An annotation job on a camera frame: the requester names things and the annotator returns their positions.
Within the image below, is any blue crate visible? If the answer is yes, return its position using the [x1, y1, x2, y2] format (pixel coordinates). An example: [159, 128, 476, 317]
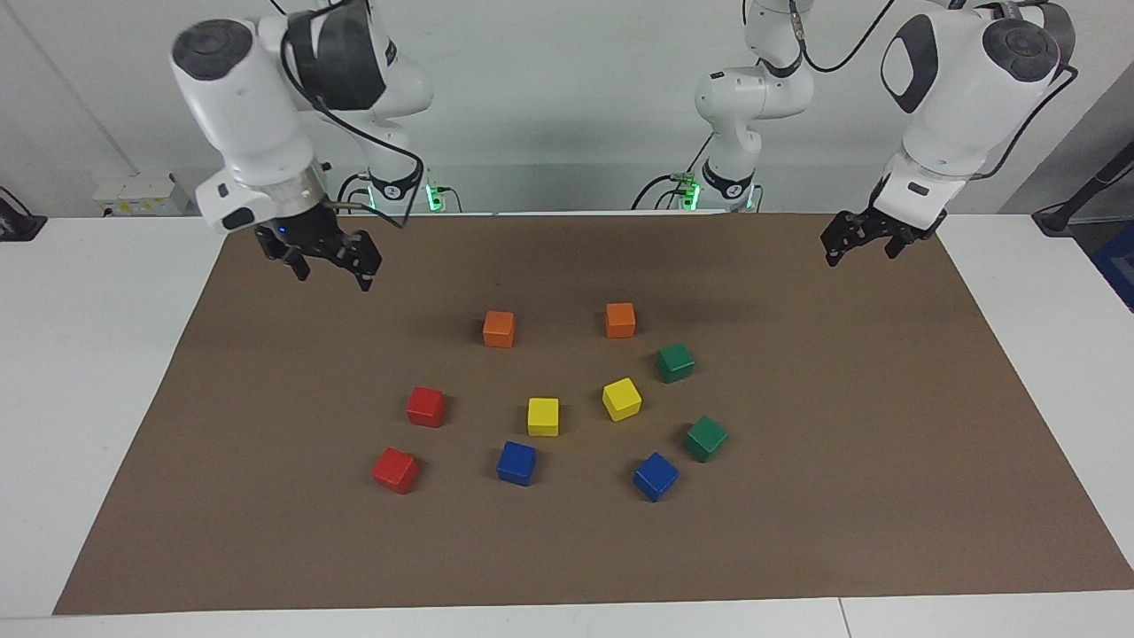
[1090, 222, 1134, 311]

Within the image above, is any white wall socket box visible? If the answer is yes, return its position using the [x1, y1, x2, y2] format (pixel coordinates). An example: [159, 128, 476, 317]
[93, 173, 191, 218]

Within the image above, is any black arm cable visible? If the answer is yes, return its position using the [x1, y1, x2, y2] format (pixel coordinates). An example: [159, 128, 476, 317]
[266, 0, 426, 230]
[788, 0, 1080, 183]

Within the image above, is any brown table mat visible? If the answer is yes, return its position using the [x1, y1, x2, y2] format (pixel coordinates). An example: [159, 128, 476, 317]
[51, 211, 1134, 616]

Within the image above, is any red wooden cube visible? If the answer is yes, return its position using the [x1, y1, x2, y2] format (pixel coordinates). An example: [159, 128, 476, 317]
[371, 447, 420, 495]
[406, 386, 447, 429]

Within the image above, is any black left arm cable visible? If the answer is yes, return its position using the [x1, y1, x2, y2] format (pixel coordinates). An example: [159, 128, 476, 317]
[788, 0, 1080, 183]

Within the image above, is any green wooden cube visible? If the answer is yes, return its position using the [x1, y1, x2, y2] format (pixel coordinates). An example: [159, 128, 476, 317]
[683, 415, 729, 463]
[656, 343, 696, 385]

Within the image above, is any black desk device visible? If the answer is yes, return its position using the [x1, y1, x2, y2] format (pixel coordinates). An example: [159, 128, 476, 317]
[0, 186, 47, 242]

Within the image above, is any blue wooden cube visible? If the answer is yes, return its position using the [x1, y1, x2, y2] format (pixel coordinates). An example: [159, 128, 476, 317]
[496, 440, 538, 487]
[633, 452, 680, 503]

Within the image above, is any black base cable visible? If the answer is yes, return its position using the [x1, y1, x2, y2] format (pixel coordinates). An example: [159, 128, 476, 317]
[337, 173, 373, 214]
[631, 133, 714, 211]

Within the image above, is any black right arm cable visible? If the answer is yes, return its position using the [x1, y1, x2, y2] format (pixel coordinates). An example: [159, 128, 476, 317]
[266, 0, 426, 230]

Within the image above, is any black stand pole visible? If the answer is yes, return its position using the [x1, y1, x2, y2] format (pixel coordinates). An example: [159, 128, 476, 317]
[1032, 142, 1134, 236]

